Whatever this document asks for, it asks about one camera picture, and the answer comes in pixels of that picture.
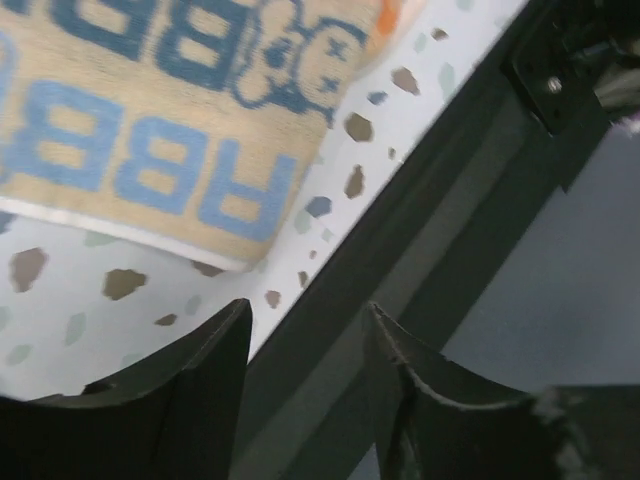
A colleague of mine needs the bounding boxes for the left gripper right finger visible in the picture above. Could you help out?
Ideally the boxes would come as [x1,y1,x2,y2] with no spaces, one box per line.
[363,303,639,479]

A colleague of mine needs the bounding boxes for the colourful printed towel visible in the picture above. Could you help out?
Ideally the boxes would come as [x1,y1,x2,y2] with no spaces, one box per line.
[1,1,425,271]

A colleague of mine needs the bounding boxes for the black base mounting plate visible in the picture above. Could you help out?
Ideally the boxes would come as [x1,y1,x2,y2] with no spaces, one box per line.
[231,1,639,479]

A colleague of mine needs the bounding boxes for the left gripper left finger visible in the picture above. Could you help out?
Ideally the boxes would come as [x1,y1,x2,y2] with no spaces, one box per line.
[1,299,252,479]

